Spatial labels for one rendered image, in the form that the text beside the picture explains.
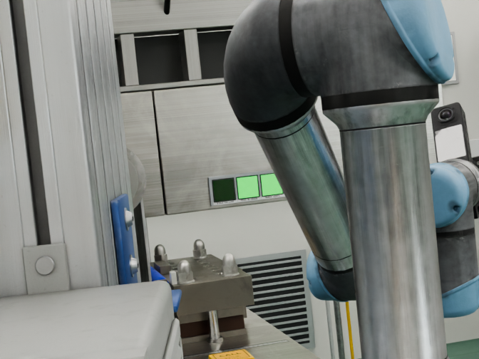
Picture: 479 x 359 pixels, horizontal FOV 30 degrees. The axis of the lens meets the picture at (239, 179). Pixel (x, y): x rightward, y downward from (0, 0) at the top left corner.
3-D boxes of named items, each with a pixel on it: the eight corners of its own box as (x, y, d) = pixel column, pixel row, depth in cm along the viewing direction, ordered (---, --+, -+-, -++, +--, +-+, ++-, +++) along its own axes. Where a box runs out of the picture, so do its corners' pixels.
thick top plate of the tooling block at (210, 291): (177, 316, 177) (173, 285, 177) (149, 287, 216) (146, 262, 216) (254, 304, 181) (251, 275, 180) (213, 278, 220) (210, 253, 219)
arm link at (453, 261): (403, 307, 121) (395, 226, 121) (487, 305, 117) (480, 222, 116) (388, 320, 114) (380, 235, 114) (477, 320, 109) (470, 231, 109)
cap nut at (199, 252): (194, 259, 212) (192, 241, 212) (191, 258, 216) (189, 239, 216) (209, 257, 213) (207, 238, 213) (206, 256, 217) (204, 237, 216)
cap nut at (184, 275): (178, 284, 178) (176, 262, 178) (175, 282, 182) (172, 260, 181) (196, 282, 179) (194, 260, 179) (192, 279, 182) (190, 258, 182)
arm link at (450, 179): (403, 236, 111) (397, 167, 110) (423, 224, 121) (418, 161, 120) (467, 233, 107) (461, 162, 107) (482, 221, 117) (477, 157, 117)
